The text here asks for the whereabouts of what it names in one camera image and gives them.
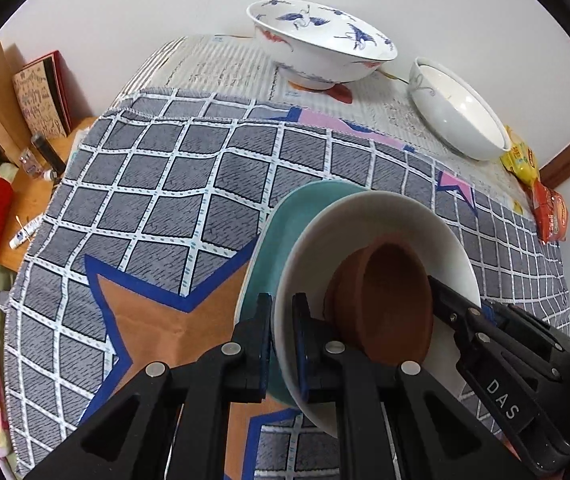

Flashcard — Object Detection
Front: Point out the red-edged patterned notebook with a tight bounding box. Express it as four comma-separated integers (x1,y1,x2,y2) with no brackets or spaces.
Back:
12,50,72,138

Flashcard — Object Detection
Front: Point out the yellow chip bag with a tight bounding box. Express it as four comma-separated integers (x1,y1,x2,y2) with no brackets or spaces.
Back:
499,125,542,186

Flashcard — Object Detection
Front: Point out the wooden side table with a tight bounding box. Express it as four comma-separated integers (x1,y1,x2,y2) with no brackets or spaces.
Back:
0,117,97,271

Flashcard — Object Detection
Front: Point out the white printed tablecloth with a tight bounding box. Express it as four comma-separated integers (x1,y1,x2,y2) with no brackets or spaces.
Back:
115,34,536,221

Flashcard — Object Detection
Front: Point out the plain white bowl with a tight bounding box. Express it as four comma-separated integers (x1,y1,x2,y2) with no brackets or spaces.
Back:
272,191,482,440

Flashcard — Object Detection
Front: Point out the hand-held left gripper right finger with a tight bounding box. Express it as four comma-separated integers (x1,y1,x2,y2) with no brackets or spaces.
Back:
291,292,526,480

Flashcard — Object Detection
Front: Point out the red chip bag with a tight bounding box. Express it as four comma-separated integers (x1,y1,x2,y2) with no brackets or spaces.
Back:
532,177,570,243

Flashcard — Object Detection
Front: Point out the blue crane patterned bowl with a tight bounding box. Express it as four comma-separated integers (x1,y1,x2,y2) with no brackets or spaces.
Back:
246,0,398,92

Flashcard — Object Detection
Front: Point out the black bottle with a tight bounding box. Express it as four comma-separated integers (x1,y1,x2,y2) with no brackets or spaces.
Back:
30,132,67,173

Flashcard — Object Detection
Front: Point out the small brown bowl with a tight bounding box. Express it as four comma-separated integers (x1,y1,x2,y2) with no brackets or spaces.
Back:
324,252,373,356
360,242,436,366

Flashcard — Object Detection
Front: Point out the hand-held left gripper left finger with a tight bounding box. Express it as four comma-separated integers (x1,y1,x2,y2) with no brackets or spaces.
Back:
24,292,273,480

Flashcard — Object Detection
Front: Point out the grey checked star cloth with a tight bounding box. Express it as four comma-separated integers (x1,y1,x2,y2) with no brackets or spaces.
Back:
0,87,570,480

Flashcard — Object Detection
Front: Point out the large white bowl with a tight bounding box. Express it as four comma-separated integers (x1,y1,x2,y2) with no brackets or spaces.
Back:
409,56,513,162

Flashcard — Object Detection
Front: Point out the small clear jar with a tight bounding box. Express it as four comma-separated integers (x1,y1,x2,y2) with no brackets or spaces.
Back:
18,149,41,176

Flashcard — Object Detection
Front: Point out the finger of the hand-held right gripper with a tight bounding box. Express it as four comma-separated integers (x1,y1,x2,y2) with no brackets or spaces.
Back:
427,274,488,361
480,301,563,356

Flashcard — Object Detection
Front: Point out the teal square dish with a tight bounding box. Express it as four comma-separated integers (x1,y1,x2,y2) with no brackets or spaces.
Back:
234,181,381,406

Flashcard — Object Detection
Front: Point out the white tube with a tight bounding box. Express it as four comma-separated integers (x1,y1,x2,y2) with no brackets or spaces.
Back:
9,212,46,250

